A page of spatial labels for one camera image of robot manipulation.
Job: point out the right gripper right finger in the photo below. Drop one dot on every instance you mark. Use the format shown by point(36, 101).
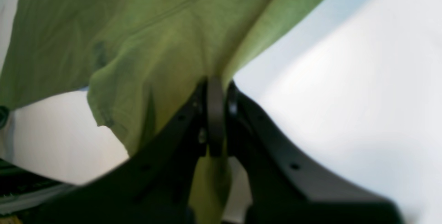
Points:
point(287, 186)

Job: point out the olive green T-shirt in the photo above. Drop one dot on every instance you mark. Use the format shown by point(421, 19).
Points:
point(140, 59)

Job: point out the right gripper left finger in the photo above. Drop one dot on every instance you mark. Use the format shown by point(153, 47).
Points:
point(152, 187)

